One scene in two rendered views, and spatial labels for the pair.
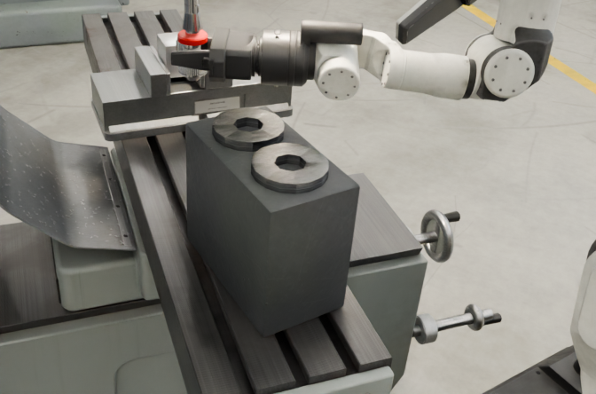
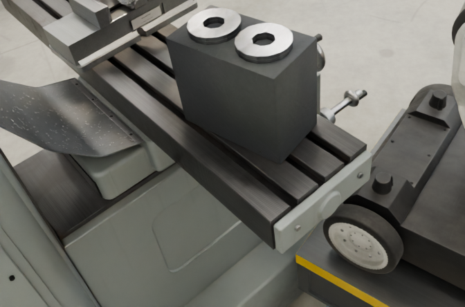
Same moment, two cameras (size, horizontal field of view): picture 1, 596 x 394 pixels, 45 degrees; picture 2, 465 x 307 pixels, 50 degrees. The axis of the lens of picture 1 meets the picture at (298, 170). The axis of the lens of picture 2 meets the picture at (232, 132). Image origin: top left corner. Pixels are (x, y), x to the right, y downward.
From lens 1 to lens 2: 0.22 m
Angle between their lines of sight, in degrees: 15
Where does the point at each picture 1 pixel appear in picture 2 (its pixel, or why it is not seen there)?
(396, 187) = not seen: hidden behind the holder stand
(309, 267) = (297, 106)
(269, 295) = (279, 136)
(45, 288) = (83, 191)
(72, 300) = (111, 191)
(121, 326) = (147, 195)
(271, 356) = (293, 174)
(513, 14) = not seen: outside the picture
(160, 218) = (158, 113)
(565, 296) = (375, 64)
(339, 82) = not seen: outside the picture
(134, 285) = (147, 164)
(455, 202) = not seen: hidden behind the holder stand
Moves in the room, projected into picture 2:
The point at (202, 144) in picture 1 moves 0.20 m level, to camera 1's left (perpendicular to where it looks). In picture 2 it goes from (188, 48) to (64, 83)
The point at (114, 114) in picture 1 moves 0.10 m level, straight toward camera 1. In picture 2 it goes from (79, 51) to (97, 72)
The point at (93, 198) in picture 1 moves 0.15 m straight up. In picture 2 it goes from (91, 117) to (67, 61)
